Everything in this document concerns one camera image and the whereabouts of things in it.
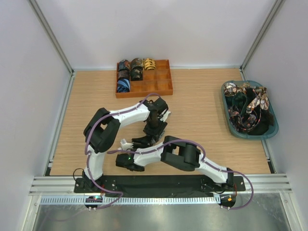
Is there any grey floral tie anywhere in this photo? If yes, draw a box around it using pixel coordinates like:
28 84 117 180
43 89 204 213
157 129 165 141

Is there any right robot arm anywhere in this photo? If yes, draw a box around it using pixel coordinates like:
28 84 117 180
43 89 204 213
115 136 234 191

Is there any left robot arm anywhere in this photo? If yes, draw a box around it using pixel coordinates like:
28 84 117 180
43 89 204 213
82 97 170 193

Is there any orange compartment tray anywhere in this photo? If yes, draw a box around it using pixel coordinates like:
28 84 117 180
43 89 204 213
115 59 173 99

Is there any blue striped rolled tie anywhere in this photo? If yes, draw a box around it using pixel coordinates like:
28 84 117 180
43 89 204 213
117 79 130 93

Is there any dark camouflage rolled tie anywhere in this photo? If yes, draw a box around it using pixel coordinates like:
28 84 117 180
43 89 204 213
130 68 143 81

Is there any dark brown rolled tie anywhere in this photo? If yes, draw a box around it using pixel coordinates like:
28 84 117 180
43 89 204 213
117 70 130 80

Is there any yellow black rolled tie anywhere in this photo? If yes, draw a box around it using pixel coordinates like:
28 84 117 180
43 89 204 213
143 58 156 70

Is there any brown blue rolled tie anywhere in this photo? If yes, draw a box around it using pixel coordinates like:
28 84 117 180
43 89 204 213
130 58 143 69

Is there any navy orange rolled tie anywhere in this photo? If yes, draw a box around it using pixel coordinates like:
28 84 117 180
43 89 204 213
118 59 130 71

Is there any dark green tie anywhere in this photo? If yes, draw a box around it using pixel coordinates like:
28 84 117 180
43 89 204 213
225 92 247 110

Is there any dark navy floral tie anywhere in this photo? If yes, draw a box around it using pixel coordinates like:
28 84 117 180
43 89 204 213
228 105 261 133

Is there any brown blue floral tie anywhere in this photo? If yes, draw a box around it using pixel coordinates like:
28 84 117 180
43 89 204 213
245 86 270 113

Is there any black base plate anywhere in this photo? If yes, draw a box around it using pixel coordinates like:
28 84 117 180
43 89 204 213
73 175 246 198

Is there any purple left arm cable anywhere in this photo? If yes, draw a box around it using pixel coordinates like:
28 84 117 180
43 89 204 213
51 93 162 222

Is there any white slotted cable duct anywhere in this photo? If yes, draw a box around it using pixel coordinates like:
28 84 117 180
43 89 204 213
40 195 220 206

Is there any aluminium frame rail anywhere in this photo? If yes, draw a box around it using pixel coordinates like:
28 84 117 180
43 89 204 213
29 174 292 196

